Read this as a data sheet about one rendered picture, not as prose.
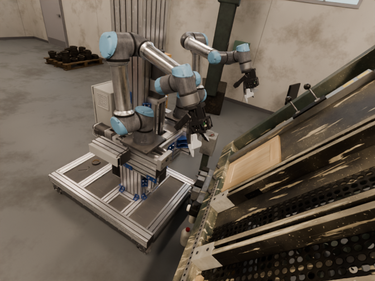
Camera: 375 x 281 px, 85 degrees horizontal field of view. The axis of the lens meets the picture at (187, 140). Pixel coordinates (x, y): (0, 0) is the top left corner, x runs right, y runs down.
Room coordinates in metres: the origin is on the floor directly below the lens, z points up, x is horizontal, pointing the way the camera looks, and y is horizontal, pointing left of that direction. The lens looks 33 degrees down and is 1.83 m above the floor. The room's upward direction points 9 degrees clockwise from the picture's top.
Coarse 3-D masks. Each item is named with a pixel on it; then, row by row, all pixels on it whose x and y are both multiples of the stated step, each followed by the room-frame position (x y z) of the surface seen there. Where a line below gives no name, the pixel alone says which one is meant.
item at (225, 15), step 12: (228, 0) 3.95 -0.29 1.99; (240, 0) 3.98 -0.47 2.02; (228, 12) 3.95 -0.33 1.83; (216, 24) 3.98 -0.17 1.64; (228, 24) 3.94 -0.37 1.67; (216, 36) 3.96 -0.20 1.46; (228, 36) 3.95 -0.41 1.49; (216, 48) 3.95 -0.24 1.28; (216, 72) 3.93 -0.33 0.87; (204, 84) 4.27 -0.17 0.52; (216, 84) 3.92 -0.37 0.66; (216, 96) 3.99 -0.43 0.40; (204, 108) 4.01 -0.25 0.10; (216, 108) 3.98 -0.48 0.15
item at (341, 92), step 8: (368, 72) 1.13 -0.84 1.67; (360, 80) 1.13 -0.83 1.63; (368, 80) 1.12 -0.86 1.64; (344, 88) 1.14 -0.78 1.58; (352, 88) 1.13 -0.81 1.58; (328, 96) 1.17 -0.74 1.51; (336, 96) 1.14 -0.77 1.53; (320, 104) 1.16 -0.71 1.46; (328, 104) 1.15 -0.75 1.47; (312, 112) 1.16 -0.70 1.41; (288, 120) 1.22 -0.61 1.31; (296, 120) 1.18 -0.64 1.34; (280, 128) 1.19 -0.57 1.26; (288, 128) 1.18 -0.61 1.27; (264, 136) 1.23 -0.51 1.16; (272, 136) 1.20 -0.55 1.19; (248, 144) 1.27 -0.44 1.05; (256, 144) 1.22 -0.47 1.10; (240, 152) 1.24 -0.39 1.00; (248, 152) 1.23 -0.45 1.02; (232, 160) 1.25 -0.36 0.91
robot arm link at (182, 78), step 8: (184, 64) 0.78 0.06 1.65; (176, 72) 0.76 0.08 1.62; (184, 72) 0.76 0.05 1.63; (192, 72) 0.79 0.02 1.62; (176, 80) 0.76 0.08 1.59; (184, 80) 0.75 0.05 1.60; (192, 80) 0.77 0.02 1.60; (176, 88) 0.77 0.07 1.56; (184, 88) 0.75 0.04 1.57; (192, 88) 0.76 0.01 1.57
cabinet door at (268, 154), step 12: (264, 144) 1.16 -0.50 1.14; (276, 144) 1.06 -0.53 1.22; (252, 156) 1.12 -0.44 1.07; (264, 156) 1.02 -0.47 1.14; (276, 156) 0.94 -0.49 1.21; (228, 168) 1.17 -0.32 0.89; (240, 168) 1.06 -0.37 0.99; (252, 168) 0.97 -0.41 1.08; (264, 168) 0.89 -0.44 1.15; (228, 180) 1.01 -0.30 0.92; (240, 180) 0.92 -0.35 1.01
